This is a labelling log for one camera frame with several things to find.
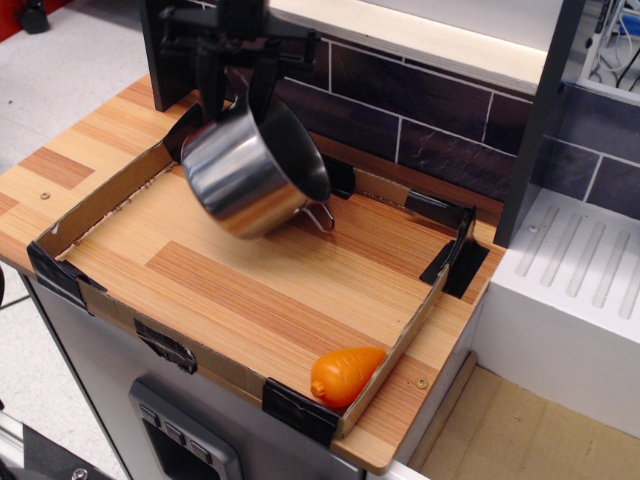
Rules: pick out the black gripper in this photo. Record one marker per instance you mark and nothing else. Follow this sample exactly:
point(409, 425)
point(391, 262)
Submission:
point(238, 33)

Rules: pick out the shiny metal pot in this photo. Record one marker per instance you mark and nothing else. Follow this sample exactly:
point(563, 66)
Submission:
point(253, 176)

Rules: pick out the taped cardboard fence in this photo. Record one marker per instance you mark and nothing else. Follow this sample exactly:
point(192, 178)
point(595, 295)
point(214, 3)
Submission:
point(257, 314)

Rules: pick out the black wheel on floor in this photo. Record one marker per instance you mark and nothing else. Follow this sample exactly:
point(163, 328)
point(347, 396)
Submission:
point(33, 17)

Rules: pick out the orange plastic carrot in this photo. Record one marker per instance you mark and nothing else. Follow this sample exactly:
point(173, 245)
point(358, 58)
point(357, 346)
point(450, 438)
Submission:
point(338, 377)

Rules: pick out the grey oven control panel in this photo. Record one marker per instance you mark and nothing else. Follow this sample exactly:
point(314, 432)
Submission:
point(183, 448)

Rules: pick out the white toy sink drainboard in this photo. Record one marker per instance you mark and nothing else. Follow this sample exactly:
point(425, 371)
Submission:
point(561, 314)

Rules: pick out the dark grey left post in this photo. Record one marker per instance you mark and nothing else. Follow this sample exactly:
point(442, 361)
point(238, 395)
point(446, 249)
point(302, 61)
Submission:
point(171, 72)

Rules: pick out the dark grey post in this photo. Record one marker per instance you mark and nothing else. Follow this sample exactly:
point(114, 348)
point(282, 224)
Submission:
point(525, 182)
point(171, 72)

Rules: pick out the dark grey right post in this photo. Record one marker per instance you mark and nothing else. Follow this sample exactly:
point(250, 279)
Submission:
point(525, 182)

